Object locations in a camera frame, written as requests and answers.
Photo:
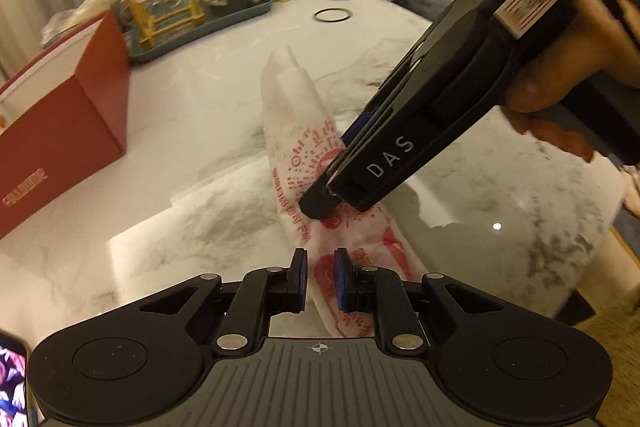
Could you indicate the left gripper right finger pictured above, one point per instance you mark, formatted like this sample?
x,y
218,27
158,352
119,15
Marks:
x,y
392,302

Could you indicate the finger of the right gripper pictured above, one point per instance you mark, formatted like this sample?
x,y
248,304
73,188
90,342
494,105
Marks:
x,y
318,202
350,134

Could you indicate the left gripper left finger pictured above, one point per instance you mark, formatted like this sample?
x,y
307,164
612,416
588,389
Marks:
x,y
250,304

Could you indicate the white printed shopping bag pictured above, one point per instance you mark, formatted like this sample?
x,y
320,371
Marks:
x,y
301,141

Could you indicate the plastic bag of goods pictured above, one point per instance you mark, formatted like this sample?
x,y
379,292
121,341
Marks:
x,y
61,22

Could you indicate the person right hand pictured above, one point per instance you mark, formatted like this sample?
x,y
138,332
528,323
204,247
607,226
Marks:
x,y
594,42

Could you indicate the wooden drying rack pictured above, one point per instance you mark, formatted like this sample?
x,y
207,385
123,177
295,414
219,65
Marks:
x,y
156,19

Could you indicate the teal dish tray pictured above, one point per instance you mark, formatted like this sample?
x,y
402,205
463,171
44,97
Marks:
x,y
187,33

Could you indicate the smartphone in green case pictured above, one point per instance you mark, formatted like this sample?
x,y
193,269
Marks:
x,y
14,396

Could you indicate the red cardboard box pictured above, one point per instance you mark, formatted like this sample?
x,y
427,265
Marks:
x,y
63,118

